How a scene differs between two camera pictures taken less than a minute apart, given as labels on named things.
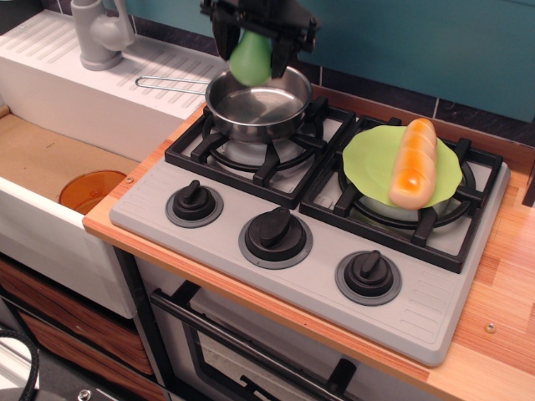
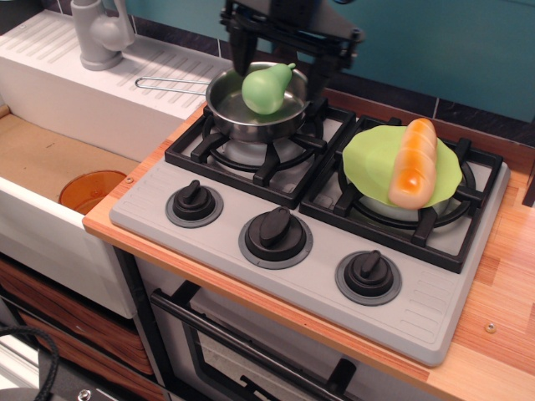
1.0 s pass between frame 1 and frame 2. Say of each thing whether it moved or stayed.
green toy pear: moved
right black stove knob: stayed
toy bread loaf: stayed
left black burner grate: stayed
